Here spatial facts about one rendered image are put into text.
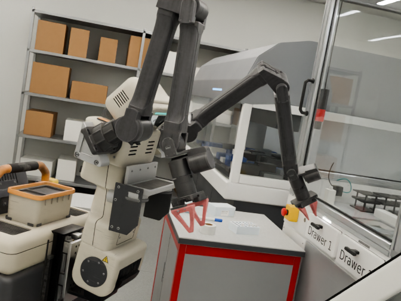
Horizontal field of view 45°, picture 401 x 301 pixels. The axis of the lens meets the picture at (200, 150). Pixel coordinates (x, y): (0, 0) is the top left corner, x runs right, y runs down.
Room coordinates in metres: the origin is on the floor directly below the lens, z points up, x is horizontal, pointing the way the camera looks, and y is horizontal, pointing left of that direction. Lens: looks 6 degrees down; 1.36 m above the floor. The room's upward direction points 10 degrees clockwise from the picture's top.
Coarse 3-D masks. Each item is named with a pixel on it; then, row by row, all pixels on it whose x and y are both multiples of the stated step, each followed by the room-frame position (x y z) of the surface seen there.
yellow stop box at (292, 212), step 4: (288, 204) 2.36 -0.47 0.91; (288, 208) 2.34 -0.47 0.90; (292, 208) 2.31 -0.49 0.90; (296, 208) 2.32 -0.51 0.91; (288, 212) 2.33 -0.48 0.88; (292, 212) 2.31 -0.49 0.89; (296, 212) 2.32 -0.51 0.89; (284, 216) 2.37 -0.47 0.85; (288, 216) 2.32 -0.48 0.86; (292, 216) 2.31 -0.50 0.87; (296, 216) 2.32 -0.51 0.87; (288, 220) 2.31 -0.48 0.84; (292, 220) 2.31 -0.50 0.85; (296, 220) 2.32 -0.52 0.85
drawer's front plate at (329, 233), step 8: (312, 216) 2.13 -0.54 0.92; (320, 224) 2.04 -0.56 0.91; (328, 224) 1.99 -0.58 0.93; (320, 232) 2.02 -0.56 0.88; (328, 232) 1.96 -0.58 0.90; (336, 232) 1.90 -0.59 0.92; (312, 240) 2.09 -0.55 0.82; (320, 240) 2.01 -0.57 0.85; (328, 240) 1.95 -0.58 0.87; (336, 240) 1.89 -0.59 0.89; (336, 248) 1.89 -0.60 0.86; (336, 256) 1.89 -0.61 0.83
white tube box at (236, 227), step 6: (234, 222) 2.28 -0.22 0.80; (240, 222) 2.30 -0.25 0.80; (246, 222) 2.32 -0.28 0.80; (228, 228) 2.28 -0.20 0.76; (234, 228) 2.23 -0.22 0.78; (240, 228) 2.22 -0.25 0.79; (246, 228) 2.23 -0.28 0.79; (252, 228) 2.25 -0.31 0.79; (258, 228) 2.26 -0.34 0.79; (246, 234) 2.23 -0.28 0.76; (252, 234) 2.25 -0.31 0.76; (258, 234) 2.26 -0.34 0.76
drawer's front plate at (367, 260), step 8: (344, 240) 1.82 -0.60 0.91; (352, 240) 1.78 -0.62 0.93; (352, 248) 1.76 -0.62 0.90; (360, 248) 1.70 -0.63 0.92; (344, 256) 1.80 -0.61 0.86; (352, 256) 1.75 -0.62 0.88; (360, 256) 1.69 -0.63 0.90; (368, 256) 1.65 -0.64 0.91; (376, 256) 1.61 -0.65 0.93; (344, 264) 1.79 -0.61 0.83; (360, 264) 1.68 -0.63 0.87; (368, 264) 1.64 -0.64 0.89; (376, 264) 1.59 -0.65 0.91; (352, 272) 1.72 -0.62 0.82; (360, 272) 1.67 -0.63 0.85; (368, 272) 1.63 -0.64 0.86
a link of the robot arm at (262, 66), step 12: (252, 72) 1.74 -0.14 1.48; (264, 72) 1.70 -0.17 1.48; (276, 72) 1.74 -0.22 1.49; (240, 84) 1.74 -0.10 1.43; (252, 84) 1.73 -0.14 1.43; (264, 84) 1.72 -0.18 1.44; (276, 84) 1.72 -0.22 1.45; (288, 84) 1.72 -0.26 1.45; (228, 96) 1.76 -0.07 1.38; (240, 96) 1.75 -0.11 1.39; (204, 108) 1.80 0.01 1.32; (216, 108) 1.78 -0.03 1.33; (228, 108) 1.78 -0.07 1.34; (204, 120) 1.80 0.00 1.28; (192, 132) 1.80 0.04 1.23
